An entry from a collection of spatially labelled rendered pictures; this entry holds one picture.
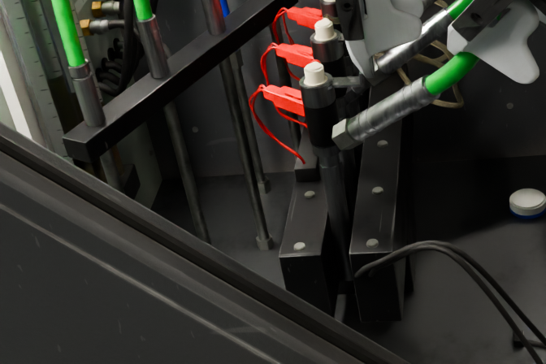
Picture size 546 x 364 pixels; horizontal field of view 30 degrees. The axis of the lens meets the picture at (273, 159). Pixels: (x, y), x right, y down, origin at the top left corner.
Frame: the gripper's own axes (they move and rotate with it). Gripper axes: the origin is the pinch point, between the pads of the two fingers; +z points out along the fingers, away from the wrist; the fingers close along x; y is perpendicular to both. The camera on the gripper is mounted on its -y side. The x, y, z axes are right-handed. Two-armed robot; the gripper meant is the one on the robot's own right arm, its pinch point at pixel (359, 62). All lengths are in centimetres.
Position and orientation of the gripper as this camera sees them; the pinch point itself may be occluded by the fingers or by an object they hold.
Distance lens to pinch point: 83.1
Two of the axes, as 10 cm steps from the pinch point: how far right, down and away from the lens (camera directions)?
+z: 1.7, 8.3, 5.3
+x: 1.4, -5.5, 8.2
